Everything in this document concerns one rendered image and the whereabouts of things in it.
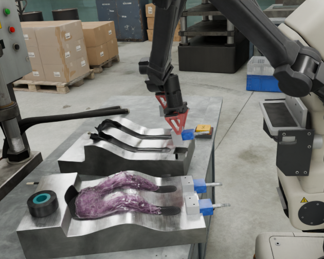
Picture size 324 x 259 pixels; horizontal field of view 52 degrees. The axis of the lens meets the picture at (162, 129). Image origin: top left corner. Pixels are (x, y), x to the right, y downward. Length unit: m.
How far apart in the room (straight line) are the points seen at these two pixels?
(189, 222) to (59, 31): 4.22
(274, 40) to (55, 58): 4.40
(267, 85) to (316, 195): 3.31
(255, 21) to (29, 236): 0.77
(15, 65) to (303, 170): 1.34
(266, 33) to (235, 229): 1.59
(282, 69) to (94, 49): 5.07
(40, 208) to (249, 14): 0.72
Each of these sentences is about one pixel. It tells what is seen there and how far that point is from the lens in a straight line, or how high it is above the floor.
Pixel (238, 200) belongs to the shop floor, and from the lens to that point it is 2.44.
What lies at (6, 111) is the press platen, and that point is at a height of 1.03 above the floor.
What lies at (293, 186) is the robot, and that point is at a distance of 1.22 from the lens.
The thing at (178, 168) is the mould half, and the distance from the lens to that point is 1.18.
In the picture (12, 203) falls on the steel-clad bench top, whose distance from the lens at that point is 1.30.
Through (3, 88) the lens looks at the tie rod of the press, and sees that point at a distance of 1.49.
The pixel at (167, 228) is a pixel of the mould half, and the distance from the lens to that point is 0.95.
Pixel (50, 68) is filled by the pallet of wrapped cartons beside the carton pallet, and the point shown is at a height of 0.35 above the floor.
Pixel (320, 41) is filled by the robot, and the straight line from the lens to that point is 0.99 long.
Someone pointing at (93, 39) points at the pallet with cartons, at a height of 0.57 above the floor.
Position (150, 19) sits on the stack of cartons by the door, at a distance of 8.11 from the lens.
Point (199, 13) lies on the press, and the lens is 5.22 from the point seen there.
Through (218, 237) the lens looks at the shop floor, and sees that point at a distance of 2.15.
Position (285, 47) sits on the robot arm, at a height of 1.31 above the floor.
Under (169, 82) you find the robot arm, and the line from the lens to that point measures 1.13.
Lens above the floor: 1.49
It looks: 25 degrees down
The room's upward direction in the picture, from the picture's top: 5 degrees counter-clockwise
